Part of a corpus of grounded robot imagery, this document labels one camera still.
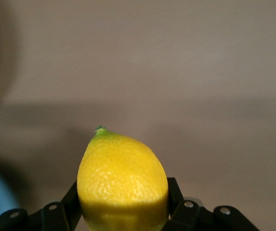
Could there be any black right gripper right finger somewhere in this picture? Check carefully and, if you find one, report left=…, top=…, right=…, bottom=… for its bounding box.
left=164, top=177, right=261, bottom=231

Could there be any yellow lemon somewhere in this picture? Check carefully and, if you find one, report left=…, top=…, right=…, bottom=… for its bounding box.
left=77, top=125, right=169, bottom=231

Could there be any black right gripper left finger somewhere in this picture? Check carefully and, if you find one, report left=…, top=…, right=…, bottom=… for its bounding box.
left=0, top=180, right=82, bottom=231

